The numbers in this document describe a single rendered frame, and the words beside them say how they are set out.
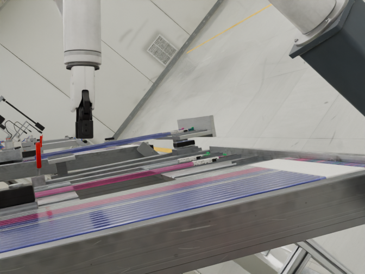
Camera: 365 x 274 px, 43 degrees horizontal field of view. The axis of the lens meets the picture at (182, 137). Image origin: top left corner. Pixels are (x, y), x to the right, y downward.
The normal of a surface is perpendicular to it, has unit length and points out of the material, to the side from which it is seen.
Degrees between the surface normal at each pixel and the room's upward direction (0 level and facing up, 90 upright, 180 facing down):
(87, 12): 99
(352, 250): 0
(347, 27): 90
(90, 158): 90
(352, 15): 90
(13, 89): 90
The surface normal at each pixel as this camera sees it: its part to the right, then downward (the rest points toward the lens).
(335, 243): -0.76, -0.61
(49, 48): 0.29, 0.00
